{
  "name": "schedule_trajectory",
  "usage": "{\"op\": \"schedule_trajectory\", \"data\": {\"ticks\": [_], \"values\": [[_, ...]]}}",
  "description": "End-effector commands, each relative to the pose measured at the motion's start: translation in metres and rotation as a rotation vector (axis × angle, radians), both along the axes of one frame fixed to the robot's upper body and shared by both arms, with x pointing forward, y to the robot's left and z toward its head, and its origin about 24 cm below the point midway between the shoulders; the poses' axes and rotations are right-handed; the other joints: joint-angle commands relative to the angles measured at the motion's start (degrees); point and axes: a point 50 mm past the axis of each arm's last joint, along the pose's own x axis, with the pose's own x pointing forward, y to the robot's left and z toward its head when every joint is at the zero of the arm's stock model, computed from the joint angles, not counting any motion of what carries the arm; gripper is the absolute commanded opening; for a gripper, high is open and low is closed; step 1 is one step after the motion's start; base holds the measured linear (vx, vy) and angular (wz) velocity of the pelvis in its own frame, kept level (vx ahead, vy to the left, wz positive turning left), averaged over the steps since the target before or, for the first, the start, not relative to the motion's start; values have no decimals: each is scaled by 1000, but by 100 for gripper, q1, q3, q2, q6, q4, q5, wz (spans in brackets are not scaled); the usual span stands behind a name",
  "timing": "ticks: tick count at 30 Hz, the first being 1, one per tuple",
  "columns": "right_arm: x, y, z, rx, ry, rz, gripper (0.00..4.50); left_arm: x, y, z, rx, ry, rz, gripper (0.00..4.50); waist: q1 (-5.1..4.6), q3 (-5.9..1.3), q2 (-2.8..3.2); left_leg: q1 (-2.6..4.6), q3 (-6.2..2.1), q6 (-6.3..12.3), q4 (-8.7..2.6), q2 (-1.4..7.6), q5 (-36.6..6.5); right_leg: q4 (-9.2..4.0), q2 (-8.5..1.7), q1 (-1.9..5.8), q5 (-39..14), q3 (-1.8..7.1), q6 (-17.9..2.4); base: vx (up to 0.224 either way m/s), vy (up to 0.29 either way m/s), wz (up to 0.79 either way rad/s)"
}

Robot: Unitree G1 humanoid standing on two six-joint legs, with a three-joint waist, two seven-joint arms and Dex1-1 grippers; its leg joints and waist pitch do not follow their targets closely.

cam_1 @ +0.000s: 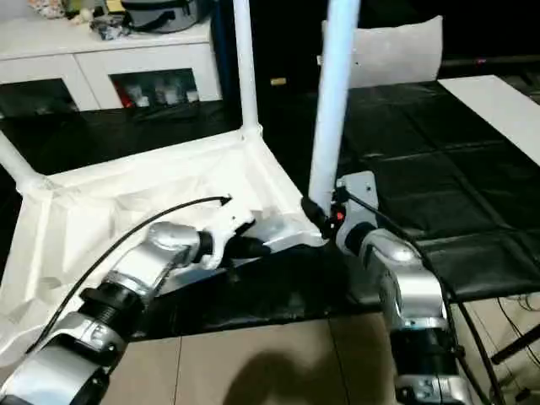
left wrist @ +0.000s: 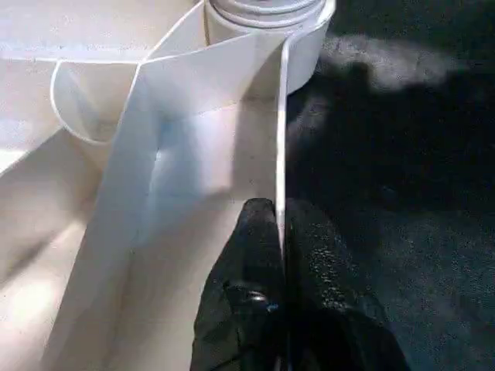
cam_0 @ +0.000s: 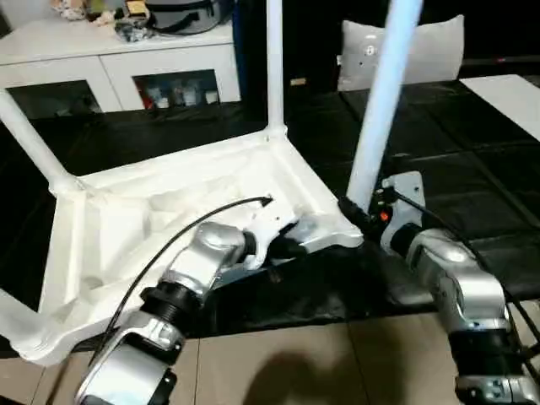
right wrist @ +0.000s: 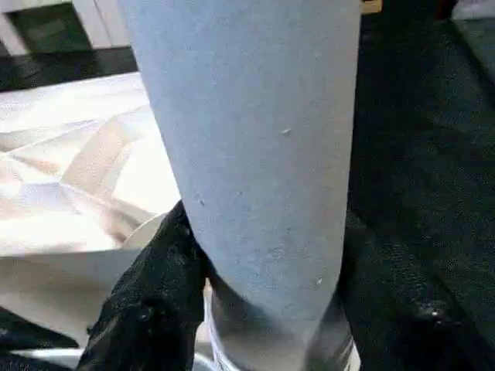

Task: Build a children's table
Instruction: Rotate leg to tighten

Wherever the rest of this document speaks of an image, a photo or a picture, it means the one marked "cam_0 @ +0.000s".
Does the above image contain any grey bag with black strap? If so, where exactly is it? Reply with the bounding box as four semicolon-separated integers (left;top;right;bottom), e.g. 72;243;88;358
143;0;233;35

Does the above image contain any white plastic table leg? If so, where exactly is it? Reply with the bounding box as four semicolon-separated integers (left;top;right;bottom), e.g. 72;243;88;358
344;0;425;216
265;0;289;143
0;287;53;365
0;87;85;197

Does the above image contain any colourful clutter bundle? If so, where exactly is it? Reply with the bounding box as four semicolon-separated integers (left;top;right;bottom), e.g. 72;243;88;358
51;0;153;41

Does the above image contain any white plastic table top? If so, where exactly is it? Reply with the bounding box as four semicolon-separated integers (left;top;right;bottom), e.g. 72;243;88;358
15;127;365;365

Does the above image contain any black cabinet with yellow label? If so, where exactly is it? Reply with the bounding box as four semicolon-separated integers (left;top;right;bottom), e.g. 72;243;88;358
232;0;359;111

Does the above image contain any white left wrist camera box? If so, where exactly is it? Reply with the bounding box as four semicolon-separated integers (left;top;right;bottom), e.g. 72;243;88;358
249;202;300;269

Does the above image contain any grey pillow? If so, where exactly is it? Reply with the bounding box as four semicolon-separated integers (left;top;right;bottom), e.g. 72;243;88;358
337;14;465;92

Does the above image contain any white sideboard cabinet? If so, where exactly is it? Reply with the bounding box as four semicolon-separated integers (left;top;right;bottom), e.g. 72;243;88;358
0;17;241;119

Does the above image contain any white flat board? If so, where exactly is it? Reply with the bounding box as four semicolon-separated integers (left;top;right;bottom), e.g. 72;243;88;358
460;74;540;140

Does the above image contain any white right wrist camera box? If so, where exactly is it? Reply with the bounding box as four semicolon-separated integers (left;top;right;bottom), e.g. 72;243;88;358
381;171;427;217

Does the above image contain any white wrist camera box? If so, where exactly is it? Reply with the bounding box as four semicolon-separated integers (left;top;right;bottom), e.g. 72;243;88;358
249;202;300;269
381;171;427;217

